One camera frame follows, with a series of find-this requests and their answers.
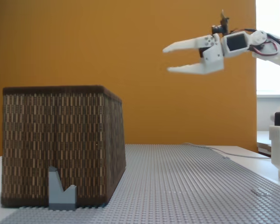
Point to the brown woven bin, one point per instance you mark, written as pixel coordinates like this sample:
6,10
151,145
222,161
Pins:
60,144

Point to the large orange partition panel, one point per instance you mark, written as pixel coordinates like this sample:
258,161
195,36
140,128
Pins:
130,58

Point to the grey studded baseplate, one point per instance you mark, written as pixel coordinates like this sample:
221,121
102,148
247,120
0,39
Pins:
177,186

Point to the grey slope brick piece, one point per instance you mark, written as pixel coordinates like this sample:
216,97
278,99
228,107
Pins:
58,196

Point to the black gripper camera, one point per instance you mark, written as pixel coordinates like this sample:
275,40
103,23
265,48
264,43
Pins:
220,28

